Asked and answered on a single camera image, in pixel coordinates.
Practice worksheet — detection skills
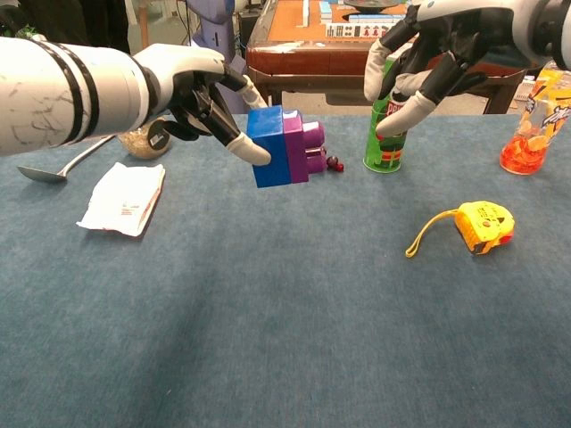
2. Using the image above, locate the blue toy block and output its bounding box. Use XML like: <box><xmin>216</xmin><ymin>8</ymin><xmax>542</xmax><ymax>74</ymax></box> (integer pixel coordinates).
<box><xmin>246</xmin><ymin>104</ymin><xmax>294</xmax><ymax>189</ymax></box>

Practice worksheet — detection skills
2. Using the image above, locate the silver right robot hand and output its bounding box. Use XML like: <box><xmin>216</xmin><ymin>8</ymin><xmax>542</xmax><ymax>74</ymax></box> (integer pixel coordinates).
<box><xmin>363</xmin><ymin>0</ymin><xmax>543</xmax><ymax>138</ymax></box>

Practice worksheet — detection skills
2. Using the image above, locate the orange drink bottle yellow cap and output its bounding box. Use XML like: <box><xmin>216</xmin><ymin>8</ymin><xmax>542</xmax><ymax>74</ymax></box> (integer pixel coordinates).
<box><xmin>499</xmin><ymin>62</ymin><xmax>571</xmax><ymax>176</ymax></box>

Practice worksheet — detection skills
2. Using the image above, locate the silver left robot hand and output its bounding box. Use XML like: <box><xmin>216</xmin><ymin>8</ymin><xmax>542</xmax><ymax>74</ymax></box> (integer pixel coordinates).
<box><xmin>133</xmin><ymin>43</ymin><xmax>272</xmax><ymax>167</ymax></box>

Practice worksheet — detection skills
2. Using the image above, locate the steel ladle black handle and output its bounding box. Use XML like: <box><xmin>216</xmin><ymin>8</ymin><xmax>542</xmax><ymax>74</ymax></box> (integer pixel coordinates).
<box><xmin>16</xmin><ymin>135</ymin><xmax>117</xmax><ymax>184</ymax></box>

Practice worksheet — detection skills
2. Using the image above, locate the green Pringles can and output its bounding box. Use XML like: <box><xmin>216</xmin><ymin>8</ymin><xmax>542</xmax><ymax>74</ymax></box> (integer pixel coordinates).
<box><xmin>362</xmin><ymin>53</ymin><xmax>410</xmax><ymax>173</ymax></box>

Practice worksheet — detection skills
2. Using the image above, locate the brown mahjong table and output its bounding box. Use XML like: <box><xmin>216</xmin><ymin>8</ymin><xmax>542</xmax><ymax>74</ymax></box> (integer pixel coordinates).
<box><xmin>244</xmin><ymin>0</ymin><xmax>554</xmax><ymax>115</ymax></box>

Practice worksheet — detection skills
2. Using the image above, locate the yellow tape measure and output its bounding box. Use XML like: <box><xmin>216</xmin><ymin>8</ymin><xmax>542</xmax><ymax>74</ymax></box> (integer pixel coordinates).
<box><xmin>404</xmin><ymin>200</ymin><xmax>516</xmax><ymax>259</ymax></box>

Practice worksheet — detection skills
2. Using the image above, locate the purple toy block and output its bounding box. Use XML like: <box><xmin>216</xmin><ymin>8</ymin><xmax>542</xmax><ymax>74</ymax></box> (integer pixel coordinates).
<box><xmin>282</xmin><ymin>111</ymin><xmax>328</xmax><ymax>185</ymax></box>

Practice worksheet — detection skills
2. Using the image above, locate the glass jar black lid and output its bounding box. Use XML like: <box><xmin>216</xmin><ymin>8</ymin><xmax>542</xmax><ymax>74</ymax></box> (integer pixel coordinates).
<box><xmin>118</xmin><ymin>118</ymin><xmax>173</xmax><ymax>161</ymax></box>

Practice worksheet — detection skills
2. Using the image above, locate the blue felt table cloth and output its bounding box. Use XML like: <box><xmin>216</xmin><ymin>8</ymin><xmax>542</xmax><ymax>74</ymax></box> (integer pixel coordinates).
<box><xmin>0</xmin><ymin>113</ymin><xmax>571</xmax><ymax>428</ymax></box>

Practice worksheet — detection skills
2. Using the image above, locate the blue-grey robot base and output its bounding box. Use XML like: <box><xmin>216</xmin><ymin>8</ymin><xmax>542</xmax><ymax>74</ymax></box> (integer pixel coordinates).
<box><xmin>185</xmin><ymin>0</ymin><xmax>249</xmax><ymax>115</ymax></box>

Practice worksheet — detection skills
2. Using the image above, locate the white paper packet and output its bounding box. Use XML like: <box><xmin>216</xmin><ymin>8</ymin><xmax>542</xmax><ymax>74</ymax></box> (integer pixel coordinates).
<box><xmin>75</xmin><ymin>161</ymin><xmax>166</xmax><ymax>237</ymax></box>

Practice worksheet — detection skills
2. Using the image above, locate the face-up mahjong tile row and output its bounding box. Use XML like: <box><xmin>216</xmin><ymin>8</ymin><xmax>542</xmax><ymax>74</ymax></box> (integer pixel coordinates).
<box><xmin>325</xmin><ymin>22</ymin><xmax>402</xmax><ymax>39</ymax></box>

